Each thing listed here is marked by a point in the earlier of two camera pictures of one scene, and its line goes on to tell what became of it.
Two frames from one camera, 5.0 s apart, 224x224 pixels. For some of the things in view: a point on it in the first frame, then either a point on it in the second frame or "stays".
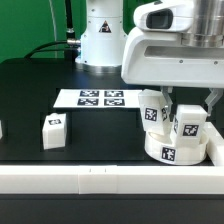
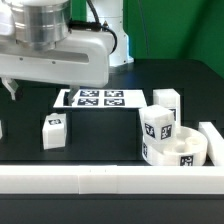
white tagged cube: [153, 110] → [159, 125]
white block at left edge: [1, 130] stays
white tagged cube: [190, 124] → [170, 100]
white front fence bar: [112, 179] stays
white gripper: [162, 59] → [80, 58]
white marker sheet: [95, 98] stays
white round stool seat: [172, 149] stays
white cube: [54, 131] stays
